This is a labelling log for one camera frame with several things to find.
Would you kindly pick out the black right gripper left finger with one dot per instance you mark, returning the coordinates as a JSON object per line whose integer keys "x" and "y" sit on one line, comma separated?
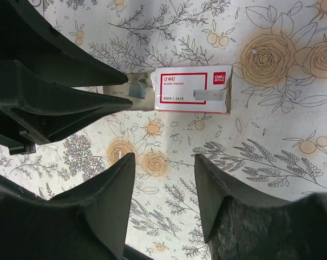
{"x": 88, "y": 221}

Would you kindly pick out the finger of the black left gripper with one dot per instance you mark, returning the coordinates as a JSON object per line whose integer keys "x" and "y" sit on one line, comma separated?
{"x": 28, "y": 37}

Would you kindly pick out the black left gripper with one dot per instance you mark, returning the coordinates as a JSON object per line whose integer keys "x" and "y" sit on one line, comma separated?
{"x": 48, "y": 112}

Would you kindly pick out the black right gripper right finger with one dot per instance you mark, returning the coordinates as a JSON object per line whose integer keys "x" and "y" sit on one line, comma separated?
{"x": 241, "y": 222}

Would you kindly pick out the staple strip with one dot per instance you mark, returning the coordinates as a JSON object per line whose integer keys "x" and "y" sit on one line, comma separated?
{"x": 140, "y": 89}

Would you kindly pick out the red white staple box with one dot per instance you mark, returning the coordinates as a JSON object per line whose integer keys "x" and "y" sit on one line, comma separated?
{"x": 205, "y": 89}

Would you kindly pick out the floral patterned table mat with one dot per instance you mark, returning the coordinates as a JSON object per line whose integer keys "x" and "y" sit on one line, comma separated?
{"x": 274, "y": 139}

